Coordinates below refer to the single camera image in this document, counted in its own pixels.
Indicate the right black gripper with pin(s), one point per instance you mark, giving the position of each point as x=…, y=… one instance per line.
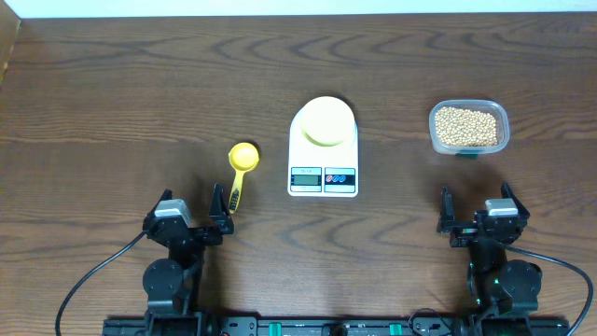
x=447, y=218

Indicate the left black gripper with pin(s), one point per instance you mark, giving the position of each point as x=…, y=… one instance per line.
x=220, y=218

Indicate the yellow measuring scoop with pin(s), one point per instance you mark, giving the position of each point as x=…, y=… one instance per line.
x=243, y=158

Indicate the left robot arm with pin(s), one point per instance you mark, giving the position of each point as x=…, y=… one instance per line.
x=170, y=283

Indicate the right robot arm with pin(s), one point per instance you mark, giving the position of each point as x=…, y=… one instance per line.
x=501, y=286

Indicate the white digital kitchen scale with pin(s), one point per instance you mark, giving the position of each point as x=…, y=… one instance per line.
x=323, y=172

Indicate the pale yellow bowl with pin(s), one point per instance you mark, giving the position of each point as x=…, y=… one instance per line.
x=327, y=121

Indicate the clear plastic container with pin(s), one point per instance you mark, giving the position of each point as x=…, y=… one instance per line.
x=486, y=106

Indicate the soybeans pile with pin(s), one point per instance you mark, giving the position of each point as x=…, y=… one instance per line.
x=465, y=127

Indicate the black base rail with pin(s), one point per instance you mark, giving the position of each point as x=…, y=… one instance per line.
x=251, y=326

